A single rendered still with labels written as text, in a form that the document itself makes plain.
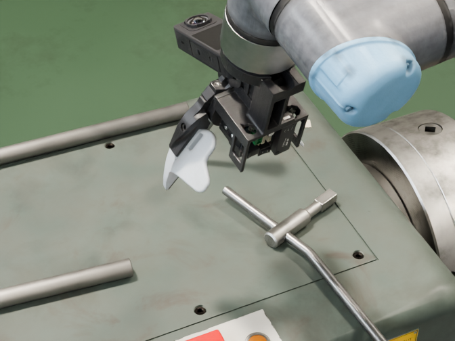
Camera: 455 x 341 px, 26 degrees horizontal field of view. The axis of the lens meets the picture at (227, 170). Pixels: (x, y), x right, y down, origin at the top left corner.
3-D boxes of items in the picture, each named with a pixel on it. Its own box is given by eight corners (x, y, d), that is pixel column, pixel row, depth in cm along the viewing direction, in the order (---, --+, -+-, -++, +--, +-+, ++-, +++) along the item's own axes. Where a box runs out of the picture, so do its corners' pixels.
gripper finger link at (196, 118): (166, 156, 99) (219, 93, 95) (158, 145, 99) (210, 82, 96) (196, 158, 102) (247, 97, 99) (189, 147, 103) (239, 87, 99)
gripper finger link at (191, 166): (170, 220, 100) (224, 158, 96) (141, 178, 102) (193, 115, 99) (189, 220, 102) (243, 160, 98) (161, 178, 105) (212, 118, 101)
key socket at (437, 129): (441, 141, 142) (443, 124, 140) (440, 153, 139) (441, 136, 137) (418, 139, 142) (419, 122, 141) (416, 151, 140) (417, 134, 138)
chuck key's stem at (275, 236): (326, 196, 126) (263, 241, 120) (327, 183, 124) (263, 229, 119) (338, 205, 125) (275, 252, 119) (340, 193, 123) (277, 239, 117)
